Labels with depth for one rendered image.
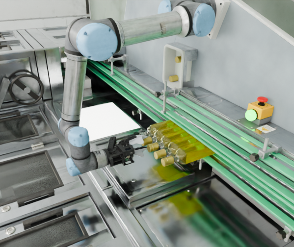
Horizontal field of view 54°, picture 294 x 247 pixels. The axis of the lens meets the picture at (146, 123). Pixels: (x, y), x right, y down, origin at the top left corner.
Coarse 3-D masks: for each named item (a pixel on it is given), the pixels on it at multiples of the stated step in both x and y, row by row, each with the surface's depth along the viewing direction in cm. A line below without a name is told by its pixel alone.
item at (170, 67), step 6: (168, 48) 154; (174, 48) 146; (168, 54) 156; (174, 54) 158; (180, 54) 155; (168, 60) 158; (174, 60) 160; (168, 66) 160; (174, 66) 161; (180, 66) 157; (162, 72) 161; (168, 72) 161; (174, 72) 163; (180, 72) 158; (162, 78) 162; (168, 78) 163; (180, 78) 148; (168, 84) 159; (174, 84) 158; (180, 84) 149
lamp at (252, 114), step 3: (246, 111) 113; (249, 111) 112; (252, 111) 111; (255, 111) 111; (246, 114) 113; (249, 114) 111; (252, 114) 111; (255, 114) 111; (246, 117) 113; (249, 117) 112; (252, 117) 111; (255, 117) 111; (249, 120) 112; (252, 120) 112
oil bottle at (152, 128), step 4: (168, 120) 143; (152, 124) 139; (156, 124) 139; (160, 124) 139; (164, 124) 139; (168, 124) 139; (172, 124) 139; (148, 128) 137; (152, 128) 136; (156, 128) 135; (160, 128) 136; (152, 132) 135
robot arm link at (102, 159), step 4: (96, 152) 116; (100, 152) 116; (104, 152) 117; (96, 156) 115; (100, 156) 115; (104, 156) 116; (100, 160) 115; (104, 160) 116; (100, 164) 115; (104, 164) 116
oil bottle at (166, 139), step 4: (176, 132) 132; (180, 132) 132; (184, 132) 132; (164, 136) 129; (168, 136) 129; (172, 136) 129; (176, 136) 129; (180, 136) 129; (184, 136) 130; (160, 140) 129; (164, 140) 127; (168, 140) 127; (172, 140) 127; (164, 144) 127; (164, 148) 128
